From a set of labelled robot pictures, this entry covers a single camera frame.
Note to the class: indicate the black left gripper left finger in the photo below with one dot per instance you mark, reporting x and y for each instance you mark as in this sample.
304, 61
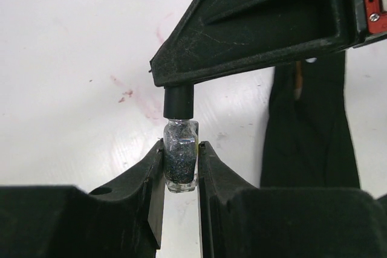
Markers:
122, 218

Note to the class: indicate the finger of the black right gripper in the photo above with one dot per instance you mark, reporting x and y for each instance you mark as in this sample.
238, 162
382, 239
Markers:
217, 38

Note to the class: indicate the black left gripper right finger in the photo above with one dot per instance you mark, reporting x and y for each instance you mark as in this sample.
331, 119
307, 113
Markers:
239, 220

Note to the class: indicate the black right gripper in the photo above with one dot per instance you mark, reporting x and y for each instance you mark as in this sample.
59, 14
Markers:
370, 16

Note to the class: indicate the glitter nail polish bottle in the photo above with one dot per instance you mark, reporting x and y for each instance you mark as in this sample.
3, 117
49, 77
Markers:
180, 155

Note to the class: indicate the black sleeve forearm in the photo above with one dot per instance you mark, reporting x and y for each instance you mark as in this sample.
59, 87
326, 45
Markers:
307, 140

